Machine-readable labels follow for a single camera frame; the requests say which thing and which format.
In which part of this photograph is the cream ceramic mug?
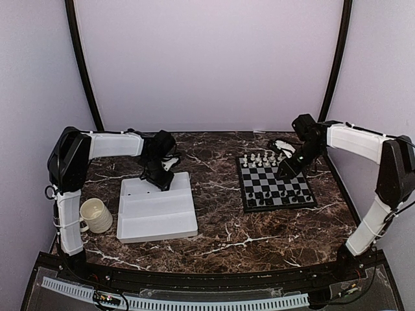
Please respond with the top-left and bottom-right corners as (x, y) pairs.
(80, 198), (113, 234)

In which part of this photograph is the tall black piece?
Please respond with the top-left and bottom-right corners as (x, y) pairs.
(255, 192), (264, 206)

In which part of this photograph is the white chess pieces row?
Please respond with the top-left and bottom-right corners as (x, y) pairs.
(238, 151), (286, 168)

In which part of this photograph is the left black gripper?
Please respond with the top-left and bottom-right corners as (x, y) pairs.
(141, 155), (174, 190)

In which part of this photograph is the white plastic tray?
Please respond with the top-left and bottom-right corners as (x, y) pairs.
(117, 172), (198, 244)

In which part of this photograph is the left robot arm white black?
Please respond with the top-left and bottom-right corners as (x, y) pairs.
(47, 126), (180, 257)

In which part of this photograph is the black front rail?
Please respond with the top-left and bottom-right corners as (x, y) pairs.
(35, 251), (383, 295)

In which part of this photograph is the right black frame post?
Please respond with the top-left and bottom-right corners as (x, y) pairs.
(318, 0), (353, 122)

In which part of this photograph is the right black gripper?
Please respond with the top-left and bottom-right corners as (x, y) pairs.
(276, 141), (326, 180)

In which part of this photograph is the white cable duct strip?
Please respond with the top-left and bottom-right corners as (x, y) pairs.
(41, 277), (309, 310)

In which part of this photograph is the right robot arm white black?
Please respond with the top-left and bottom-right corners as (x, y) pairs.
(276, 113), (414, 257)

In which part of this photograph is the black frame post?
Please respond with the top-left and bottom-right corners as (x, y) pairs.
(64, 0), (104, 131)
(318, 0), (353, 122)

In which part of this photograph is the black grey chessboard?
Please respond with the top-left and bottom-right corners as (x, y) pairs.
(235, 156), (317, 213)

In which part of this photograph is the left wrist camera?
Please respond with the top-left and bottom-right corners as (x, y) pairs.
(161, 155), (181, 172)

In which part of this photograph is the left black frame post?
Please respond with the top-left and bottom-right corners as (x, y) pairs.
(64, 0), (104, 131)

